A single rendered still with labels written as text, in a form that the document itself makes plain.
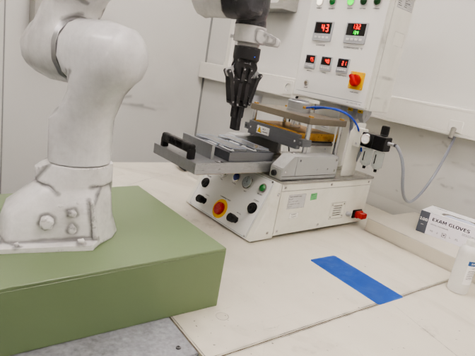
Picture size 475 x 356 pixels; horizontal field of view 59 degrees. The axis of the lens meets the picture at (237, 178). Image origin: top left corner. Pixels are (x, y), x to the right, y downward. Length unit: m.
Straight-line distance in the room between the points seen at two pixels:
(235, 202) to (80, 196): 0.60
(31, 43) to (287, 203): 0.78
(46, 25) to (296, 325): 0.71
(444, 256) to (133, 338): 0.95
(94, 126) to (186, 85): 2.16
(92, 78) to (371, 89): 0.94
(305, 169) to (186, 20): 1.80
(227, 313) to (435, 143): 1.14
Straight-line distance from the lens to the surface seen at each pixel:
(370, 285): 1.14
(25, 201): 0.80
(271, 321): 0.88
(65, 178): 0.78
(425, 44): 1.83
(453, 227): 1.50
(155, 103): 2.81
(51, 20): 0.80
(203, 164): 1.08
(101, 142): 0.78
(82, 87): 0.74
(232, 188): 1.30
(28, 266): 0.75
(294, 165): 1.22
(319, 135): 1.37
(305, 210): 1.32
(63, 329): 0.76
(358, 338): 0.91
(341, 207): 1.47
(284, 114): 1.34
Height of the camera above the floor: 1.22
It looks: 15 degrees down
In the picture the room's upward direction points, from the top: 10 degrees clockwise
